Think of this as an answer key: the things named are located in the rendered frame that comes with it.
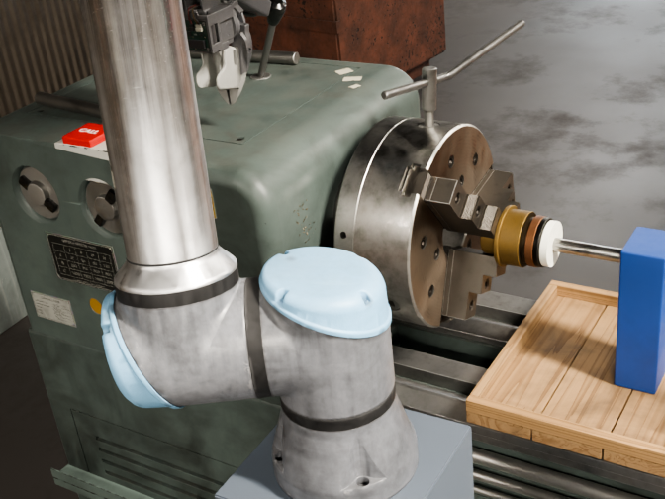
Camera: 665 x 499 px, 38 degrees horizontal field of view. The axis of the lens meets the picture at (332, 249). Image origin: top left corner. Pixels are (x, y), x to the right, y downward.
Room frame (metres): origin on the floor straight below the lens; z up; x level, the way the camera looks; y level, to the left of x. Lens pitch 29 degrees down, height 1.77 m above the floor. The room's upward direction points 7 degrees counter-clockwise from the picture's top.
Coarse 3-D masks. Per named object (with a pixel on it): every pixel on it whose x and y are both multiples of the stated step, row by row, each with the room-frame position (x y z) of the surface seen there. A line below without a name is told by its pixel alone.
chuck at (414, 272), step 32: (416, 128) 1.32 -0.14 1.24; (448, 128) 1.30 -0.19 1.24; (384, 160) 1.26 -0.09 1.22; (416, 160) 1.24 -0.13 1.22; (448, 160) 1.28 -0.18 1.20; (480, 160) 1.37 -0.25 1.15; (384, 192) 1.22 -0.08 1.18; (384, 224) 1.19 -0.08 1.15; (416, 224) 1.18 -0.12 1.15; (384, 256) 1.18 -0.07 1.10; (416, 256) 1.18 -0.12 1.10; (416, 288) 1.17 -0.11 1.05; (416, 320) 1.19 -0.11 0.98; (448, 320) 1.26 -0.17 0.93
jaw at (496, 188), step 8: (488, 176) 1.38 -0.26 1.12; (496, 176) 1.37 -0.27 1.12; (504, 176) 1.37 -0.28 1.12; (512, 176) 1.37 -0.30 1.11; (480, 184) 1.36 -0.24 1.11; (488, 184) 1.35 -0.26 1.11; (496, 184) 1.35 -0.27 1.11; (504, 184) 1.34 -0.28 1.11; (512, 184) 1.37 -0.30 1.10; (472, 192) 1.34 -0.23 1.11; (480, 192) 1.34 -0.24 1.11; (488, 192) 1.33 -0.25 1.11; (496, 192) 1.33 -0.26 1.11; (504, 192) 1.32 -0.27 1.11; (512, 192) 1.32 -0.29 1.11; (488, 200) 1.31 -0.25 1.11; (496, 200) 1.31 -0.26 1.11; (504, 200) 1.30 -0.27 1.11; (512, 200) 1.32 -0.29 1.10; (504, 208) 1.28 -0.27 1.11
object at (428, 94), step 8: (424, 72) 1.33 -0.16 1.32; (432, 72) 1.32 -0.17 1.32; (432, 80) 1.32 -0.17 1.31; (424, 88) 1.32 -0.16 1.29; (432, 88) 1.32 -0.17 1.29; (424, 96) 1.32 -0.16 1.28; (432, 96) 1.32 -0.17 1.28; (424, 104) 1.32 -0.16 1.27; (432, 104) 1.32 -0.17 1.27; (432, 112) 1.32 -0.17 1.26; (432, 120) 1.32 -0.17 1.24
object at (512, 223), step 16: (512, 208) 1.25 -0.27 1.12; (512, 224) 1.21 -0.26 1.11; (528, 224) 1.21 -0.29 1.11; (544, 224) 1.20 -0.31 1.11; (480, 240) 1.23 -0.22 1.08; (496, 240) 1.20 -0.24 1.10; (512, 240) 1.20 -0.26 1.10; (528, 240) 1.19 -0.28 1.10; (496, 256) 1.20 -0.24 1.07; (512, 256) 1.19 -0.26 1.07; (528, 256) 1.18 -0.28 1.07
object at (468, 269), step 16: (448, 256) 1.26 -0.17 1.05; (464, 256) 1.25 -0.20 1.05; (480, 256) 1.23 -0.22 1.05; (448, 272) 1.25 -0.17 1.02; (464, 272) 1.24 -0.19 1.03; (480, 272) 1.23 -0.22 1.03; (496, 272) 1.21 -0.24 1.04; (448, 288) 1.24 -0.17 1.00; (464, 288) 1.23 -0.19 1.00; (480, 288) 1.22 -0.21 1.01; (448, 304) 1.23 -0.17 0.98; (464, 304) 1.22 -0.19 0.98
